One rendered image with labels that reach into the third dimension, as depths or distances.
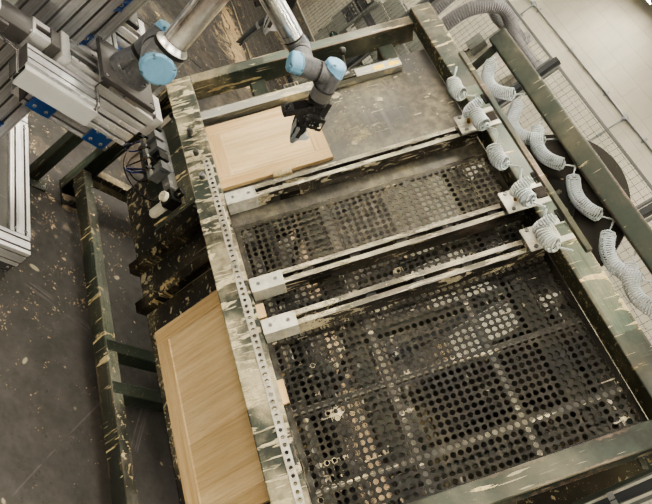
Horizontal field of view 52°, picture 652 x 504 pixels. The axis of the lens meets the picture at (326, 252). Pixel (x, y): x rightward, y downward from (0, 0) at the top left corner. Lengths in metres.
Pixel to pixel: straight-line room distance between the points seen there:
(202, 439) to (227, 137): 1.28
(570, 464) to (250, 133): 1.83
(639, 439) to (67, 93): 2.08
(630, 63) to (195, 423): 6.80
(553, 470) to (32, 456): 1.79
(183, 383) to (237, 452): 0.43
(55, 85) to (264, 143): 1.01
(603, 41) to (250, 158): 6.37
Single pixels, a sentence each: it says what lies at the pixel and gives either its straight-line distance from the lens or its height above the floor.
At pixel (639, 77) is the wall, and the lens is 8.30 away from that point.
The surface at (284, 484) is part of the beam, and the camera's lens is 2.18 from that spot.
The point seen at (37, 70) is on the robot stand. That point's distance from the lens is 2.26.
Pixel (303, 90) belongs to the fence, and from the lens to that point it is 3.10.
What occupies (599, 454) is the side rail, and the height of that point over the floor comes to 1.67.
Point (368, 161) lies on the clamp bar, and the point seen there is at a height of 1.44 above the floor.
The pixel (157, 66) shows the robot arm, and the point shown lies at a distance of 2.22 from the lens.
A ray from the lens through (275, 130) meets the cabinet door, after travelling 2.98.
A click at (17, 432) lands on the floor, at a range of 2.72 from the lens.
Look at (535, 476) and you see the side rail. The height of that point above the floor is 1.48.
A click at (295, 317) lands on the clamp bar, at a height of 1.03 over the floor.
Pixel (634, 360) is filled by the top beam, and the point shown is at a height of 1.90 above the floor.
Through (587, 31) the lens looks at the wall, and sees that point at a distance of 8.88.
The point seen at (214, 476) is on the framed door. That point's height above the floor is 0.41.
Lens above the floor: 2.02
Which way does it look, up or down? 20 degrees down
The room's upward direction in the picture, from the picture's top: 56 degrees clockwise
